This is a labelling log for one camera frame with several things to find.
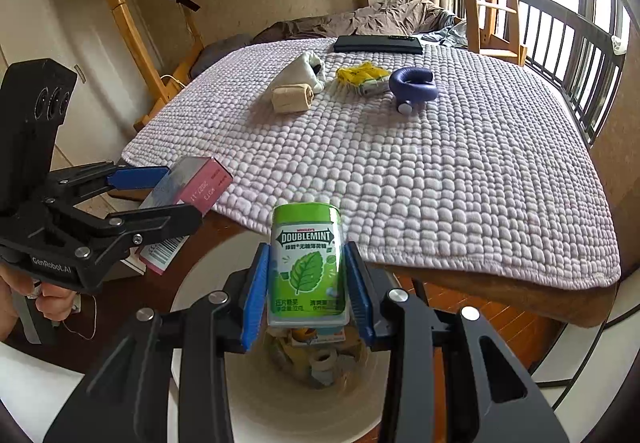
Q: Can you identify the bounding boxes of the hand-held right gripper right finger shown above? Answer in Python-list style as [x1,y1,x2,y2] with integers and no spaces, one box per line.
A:
[342,241,571,443]

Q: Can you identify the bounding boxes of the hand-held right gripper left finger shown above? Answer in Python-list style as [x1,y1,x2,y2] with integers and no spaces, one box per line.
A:
[42,243,273,443]

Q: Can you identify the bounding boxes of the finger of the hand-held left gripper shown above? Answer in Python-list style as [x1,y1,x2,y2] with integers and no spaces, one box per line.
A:
[45,162,172,211]
[47,203,203,294]

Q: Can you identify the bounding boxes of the pink and blue box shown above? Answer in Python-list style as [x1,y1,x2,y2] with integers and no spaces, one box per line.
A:
[136,155,234,276]

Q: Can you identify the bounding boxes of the green mint tin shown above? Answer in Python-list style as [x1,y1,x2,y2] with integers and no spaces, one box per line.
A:
[266,202,351,329]

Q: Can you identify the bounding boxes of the white trash bin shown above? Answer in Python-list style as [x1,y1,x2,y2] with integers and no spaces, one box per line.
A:
[170,223,401,443]

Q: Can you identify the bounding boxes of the person's left hand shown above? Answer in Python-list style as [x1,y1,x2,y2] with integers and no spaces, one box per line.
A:
[0,265,76,341]

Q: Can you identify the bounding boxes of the grey tape roll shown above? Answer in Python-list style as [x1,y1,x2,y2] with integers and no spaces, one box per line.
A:
[308,348,343,386]

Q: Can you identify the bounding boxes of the lilac waffle blanket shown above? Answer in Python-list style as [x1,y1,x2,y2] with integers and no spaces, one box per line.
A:
[121,37,622,291]

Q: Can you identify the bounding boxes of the grey pillow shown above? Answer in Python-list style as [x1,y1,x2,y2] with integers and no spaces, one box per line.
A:
[190,34,253,76]

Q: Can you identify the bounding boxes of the beige rolled packet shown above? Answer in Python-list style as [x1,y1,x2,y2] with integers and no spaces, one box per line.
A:
[271,82,316,114]

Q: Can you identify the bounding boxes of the white cloth pouch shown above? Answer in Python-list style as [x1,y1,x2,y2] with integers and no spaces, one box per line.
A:
[277,51,327,94]

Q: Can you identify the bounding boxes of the yellow packet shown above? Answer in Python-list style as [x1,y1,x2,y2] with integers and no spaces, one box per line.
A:
[335,64,391,97]

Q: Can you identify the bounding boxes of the black flat box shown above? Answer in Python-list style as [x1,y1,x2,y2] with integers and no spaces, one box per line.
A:
[333,35,425,56]

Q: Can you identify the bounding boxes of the grey clothes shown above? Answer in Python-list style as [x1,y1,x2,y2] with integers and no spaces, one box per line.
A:
[422,20,468,48]

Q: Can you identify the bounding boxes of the brown duvet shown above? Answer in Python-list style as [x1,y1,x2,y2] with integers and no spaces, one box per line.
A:
[252,0,458,44]

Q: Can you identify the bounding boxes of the dark balcony railing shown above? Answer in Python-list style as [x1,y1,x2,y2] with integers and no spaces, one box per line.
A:
[517,0,633,148]

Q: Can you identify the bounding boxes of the dark blue ring-shaped device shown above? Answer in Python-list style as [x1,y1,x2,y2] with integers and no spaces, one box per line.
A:
[389,67,440,116]

